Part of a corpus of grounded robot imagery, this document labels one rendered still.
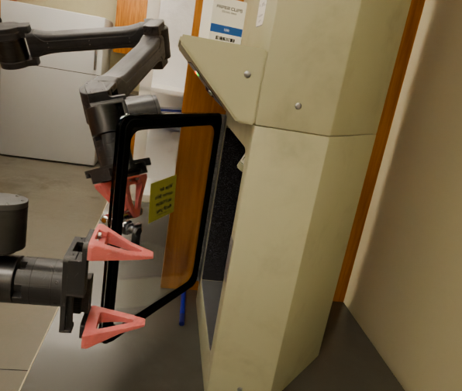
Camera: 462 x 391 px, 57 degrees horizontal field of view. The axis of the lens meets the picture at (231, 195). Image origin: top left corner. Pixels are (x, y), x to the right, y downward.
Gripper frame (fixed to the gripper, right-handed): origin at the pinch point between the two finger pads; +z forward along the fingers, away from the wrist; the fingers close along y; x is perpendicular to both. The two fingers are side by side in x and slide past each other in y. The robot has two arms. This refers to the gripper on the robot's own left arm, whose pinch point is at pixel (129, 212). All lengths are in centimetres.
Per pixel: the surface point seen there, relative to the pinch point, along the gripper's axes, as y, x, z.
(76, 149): 362, -328, -61
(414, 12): -50, -48, -27
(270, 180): -29.7, 2.3, -1.1
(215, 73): -28.0, 8.0, -16.6
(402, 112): -43, -53, -7
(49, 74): 351, -308, -151
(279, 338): -23.5, -1.5, 25.0
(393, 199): -38, -47, 13
